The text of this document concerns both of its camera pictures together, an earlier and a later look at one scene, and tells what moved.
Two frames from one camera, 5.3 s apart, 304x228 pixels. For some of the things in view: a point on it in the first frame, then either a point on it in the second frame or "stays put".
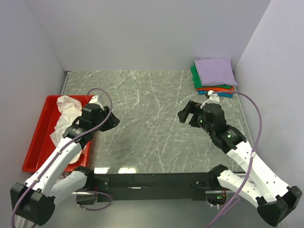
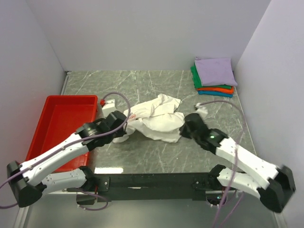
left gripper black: [113, 121] -> [121, 132]
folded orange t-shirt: [216, 90] stays put
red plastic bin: [42, 147] stays put
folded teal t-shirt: [223, 95] stays put
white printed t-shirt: [70, 111] -> [157, 120]
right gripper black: [192, 107] -> [183, 131]
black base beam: [194, 185] stays put
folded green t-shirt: [197, 83] stays put
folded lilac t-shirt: [215, 71] stays put
